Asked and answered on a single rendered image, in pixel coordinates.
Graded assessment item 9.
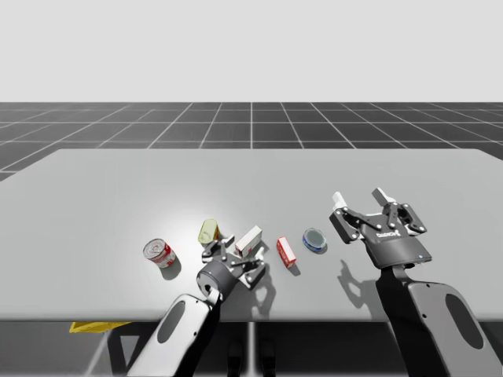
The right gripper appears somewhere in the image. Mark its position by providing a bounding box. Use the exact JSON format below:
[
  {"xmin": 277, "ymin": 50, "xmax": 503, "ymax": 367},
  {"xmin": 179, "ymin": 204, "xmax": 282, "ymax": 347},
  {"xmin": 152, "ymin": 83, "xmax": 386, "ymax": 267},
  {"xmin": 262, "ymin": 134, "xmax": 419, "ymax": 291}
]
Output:
[{"xmin": 328, "ymin": 187, "xmax": 433, "ymax": 270}]

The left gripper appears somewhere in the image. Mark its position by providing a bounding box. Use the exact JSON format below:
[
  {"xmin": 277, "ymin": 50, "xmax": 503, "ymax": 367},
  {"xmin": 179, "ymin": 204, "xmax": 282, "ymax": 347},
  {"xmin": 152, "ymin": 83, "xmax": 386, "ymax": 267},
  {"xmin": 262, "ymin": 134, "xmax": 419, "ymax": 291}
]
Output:
[{"xmin": 196, "ymin": 234, "xmax": 269, "ymax": 300}]

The brown and white carton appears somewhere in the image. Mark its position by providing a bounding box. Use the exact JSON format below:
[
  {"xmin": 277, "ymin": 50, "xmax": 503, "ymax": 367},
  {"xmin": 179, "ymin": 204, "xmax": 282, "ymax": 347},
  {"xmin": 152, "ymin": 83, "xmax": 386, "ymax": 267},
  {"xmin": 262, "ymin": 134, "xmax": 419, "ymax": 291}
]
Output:
[{"xmin": 234, "ymin": 225, "xmax": 263, "ymax": 258}]

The green and blue rectangular can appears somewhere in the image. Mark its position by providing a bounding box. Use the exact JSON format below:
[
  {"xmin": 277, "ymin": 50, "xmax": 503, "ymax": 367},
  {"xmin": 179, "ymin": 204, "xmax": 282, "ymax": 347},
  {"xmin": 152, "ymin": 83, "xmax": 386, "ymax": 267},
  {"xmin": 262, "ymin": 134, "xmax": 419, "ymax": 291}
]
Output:
[{"xmin": 197, "ymin": 218, "xmax": 221, "ymax": 245}]

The red carton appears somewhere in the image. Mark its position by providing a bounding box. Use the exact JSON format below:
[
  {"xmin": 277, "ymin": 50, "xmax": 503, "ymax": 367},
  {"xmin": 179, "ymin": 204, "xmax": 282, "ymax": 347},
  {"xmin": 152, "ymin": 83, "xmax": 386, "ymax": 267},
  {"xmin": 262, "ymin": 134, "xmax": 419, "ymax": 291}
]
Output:
[{"xmin": 276, "ymin": 236, "xmax": 298, "ymax": 269}]

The blue flat can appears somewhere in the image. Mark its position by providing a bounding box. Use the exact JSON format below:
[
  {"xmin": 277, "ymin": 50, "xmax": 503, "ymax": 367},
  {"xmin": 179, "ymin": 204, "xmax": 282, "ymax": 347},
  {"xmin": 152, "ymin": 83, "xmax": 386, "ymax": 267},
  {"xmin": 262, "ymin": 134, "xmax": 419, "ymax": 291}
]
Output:
[{"xmin": 302, "ymin": 227, "xmax": 328, "ymax": 252}]

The red and white can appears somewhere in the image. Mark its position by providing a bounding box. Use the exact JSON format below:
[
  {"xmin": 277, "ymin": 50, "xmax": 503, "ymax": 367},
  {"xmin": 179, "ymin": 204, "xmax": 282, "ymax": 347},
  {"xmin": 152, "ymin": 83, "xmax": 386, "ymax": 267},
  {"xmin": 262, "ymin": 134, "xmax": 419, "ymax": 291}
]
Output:
[{"xmin": 141, "ymin": 238, "xmax": 177, "ymax": 269}]

